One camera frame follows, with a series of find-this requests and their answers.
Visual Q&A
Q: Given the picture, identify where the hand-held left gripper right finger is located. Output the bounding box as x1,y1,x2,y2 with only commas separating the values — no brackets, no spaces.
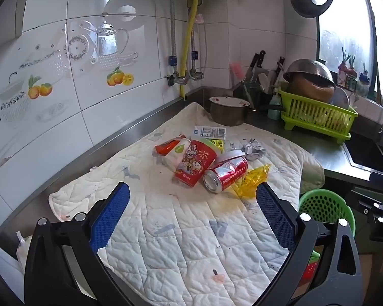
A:
252,182,366,306

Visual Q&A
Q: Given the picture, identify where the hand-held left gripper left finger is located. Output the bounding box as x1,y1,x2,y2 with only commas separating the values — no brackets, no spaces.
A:
24,182,131,306

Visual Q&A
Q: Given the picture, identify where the green plastic basket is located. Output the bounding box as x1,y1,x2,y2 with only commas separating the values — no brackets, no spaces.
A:
298,189,356,235

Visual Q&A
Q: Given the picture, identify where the red soda can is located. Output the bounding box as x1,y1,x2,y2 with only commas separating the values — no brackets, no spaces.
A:
203,156,249,194

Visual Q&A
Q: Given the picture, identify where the white paper cup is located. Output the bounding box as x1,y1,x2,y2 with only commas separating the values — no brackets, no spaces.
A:
162,138,192,171

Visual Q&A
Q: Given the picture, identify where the bottle with yellow-green label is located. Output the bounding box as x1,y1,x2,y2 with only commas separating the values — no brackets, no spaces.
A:
204,137,227,154

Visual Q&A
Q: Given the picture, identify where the red paper cup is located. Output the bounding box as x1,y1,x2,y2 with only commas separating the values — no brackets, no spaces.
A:
174,139,218,188

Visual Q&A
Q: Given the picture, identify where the steel sink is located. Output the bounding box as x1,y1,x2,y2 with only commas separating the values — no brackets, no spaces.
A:
343,131,383,174

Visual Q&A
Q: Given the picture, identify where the yellow plastic wrapper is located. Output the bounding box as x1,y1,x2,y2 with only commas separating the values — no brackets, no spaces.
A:
231,164,272,200

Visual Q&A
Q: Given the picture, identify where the white quilted mat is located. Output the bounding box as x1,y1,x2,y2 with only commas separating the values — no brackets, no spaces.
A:
48,102,326,306

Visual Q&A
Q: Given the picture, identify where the crumpled silver foil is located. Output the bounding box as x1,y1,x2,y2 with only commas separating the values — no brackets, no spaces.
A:
241,138,266,161

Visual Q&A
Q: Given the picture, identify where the orange snack wrapper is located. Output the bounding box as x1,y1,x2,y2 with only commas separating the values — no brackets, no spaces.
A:
155,136,184,156

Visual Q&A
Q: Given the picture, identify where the white plate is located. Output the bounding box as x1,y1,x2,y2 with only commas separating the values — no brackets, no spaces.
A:
333,87,350,107

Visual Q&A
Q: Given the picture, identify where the green dish rack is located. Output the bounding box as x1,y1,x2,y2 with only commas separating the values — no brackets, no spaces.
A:
276,87,360,144

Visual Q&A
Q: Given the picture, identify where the white plastic bag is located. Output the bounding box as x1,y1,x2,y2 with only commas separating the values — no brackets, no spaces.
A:
16,231,32,271

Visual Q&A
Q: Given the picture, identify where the small potted plant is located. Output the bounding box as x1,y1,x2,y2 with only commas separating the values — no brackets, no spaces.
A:
359,64,371,85
338,48,360,85

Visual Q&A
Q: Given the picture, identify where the teal dish soap bottle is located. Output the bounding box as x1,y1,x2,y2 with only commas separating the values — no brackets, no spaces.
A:
267,95,283,121

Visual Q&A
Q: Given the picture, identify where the white flattened carton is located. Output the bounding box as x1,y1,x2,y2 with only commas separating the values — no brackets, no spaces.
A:
191,126,228,140

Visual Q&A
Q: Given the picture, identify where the brown clay pot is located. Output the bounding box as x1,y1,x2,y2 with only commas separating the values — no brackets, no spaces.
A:
285,73,336,104

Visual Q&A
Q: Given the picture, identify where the metal pot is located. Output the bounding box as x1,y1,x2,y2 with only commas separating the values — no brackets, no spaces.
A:
209,96,259,127

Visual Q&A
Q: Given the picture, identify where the dark green utensil holder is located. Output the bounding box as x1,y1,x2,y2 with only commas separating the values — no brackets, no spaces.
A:
241,81,263,107

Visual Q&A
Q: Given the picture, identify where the steel mixing bowl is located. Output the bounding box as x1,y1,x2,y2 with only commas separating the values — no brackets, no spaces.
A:
282,59,336,86

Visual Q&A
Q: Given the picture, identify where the pink brush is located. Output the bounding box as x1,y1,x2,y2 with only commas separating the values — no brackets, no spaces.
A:
230,63,246,85

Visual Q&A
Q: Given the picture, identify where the pipe valve fitting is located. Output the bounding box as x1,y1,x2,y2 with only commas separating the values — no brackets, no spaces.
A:
166,68,205,86

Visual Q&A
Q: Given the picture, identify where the black handled knife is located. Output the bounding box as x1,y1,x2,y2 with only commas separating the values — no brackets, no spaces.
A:
246,50,266,82
273,57,286,86

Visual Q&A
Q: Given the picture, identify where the steel braided hose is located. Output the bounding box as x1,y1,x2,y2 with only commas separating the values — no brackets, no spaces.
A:
169,0,179,85
191,22,199,72

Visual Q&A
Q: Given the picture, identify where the yellow gas hose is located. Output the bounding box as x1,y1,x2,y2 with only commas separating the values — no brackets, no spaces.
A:
179,0,201,98

